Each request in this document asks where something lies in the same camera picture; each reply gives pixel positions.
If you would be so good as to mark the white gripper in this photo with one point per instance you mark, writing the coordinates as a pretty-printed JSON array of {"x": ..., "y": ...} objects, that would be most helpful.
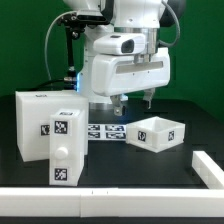
[{"x": 122, "y": 66}]

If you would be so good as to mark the small white drawer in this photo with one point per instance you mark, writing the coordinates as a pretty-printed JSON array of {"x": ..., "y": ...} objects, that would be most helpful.
[{"x": 155, "y": 134}]

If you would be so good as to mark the white drawer with knob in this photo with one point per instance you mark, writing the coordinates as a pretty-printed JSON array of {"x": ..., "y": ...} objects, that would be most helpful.
[{"x": 68, "y": 142}]

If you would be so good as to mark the large white drawer housing box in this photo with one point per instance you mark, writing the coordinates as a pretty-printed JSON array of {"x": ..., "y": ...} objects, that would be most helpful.
[{"x": 33, "y": 111}]

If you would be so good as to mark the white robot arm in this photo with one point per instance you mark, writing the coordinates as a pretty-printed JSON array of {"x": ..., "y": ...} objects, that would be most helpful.
[{"x": 126, "y": 16}]

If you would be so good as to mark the marker tag sheet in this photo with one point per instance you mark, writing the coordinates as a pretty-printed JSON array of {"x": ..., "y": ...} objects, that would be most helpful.
[{"x": 107, "y": 132}]

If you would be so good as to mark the white right barrier rail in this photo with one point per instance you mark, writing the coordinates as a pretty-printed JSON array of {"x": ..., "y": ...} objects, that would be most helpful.
[{"x": 209, "y": 172}]

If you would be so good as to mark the white barrier rail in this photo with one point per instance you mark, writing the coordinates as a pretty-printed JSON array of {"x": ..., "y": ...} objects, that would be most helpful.
[
  {"x": 110, "y": 202},
  {"x": 209, "y": 172}
]

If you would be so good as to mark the white front barrier rail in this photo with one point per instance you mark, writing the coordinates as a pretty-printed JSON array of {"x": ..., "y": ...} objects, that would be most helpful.
[{"x": 110, "y": 202}]

